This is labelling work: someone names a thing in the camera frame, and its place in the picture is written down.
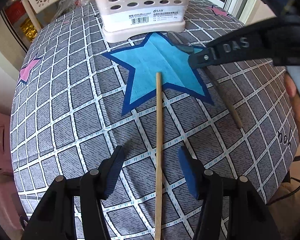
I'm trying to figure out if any plain bamboo chopstick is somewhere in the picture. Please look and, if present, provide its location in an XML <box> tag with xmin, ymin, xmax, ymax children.
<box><xmin>154</xmin><ymin>72</ymin><xmax>163</xmax><ymax>240</ymax></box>

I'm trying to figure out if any grey checkered tablecloth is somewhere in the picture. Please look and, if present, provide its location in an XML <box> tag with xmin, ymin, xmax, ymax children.
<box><xmin>10</xmin><ymin>3</ymin><xmax>299</xmax><ymax>239</ymax></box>

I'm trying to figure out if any beige plastic utensil holder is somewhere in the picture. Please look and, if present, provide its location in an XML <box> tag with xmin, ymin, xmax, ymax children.
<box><xmin>95</xmin><ymin>0</ymin><xmax>189</xmax><ymax>43</ymax></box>

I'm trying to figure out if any red container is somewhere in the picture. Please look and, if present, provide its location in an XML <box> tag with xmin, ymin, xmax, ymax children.
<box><xmin>5</xmin><ymin>1</ymin><xmax>26</xmax><ymax>25</ymax></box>

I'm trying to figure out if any dark wooden chopstick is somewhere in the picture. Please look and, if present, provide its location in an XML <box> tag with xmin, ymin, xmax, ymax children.
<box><xmin>203</xmin><ymin>67</ymin><xmax>243</xmax><ymax>129</ymax></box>

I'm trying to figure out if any black handled steel spoon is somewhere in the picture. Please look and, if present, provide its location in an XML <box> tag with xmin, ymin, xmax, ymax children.
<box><xmin>167</xmin><ymin>31</ymin><xmax>194</xmax><ymax>54</ymax></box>

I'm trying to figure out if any pink plastic stool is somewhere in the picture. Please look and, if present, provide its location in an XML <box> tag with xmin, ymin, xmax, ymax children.
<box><xmin>0</xmin><ymin>114</ymin><xmax>23</xmax><ymax>239</ymax></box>

